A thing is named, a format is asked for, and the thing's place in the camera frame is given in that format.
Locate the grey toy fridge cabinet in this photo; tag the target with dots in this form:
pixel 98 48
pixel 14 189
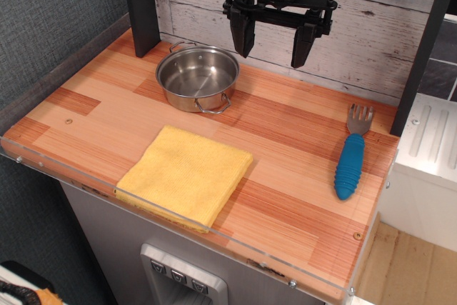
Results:
pixel 117 234

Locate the silver pot with handles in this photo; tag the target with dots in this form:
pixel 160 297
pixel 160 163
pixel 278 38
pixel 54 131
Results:
pixel 198 79

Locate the white toy sink unit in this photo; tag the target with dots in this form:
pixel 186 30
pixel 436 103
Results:
pixel 419 197

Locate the clear acrylic edge guard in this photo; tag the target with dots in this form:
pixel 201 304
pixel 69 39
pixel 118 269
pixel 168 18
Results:
pixel 261 249

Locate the silver ice dispenser panel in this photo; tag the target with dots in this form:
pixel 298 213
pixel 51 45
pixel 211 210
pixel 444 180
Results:
pixel 175 281

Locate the blue handled metal fork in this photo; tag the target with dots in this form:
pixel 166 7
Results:
pixel 348 170

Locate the orange black object corner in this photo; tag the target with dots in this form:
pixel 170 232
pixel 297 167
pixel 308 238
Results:
pixel 21 285

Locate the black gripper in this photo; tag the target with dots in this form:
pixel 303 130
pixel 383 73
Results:
pixel 310 18

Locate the dark right support post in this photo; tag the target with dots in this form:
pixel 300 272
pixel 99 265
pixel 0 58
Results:
pixel 435 18

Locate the dark support post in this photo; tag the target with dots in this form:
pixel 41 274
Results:
pixel 144 25
pixel 435 18

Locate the dark left support post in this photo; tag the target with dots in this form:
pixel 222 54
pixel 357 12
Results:
pixel 144 25

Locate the yellow towel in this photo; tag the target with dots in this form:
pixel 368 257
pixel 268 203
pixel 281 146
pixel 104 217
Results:
pixel 185 178

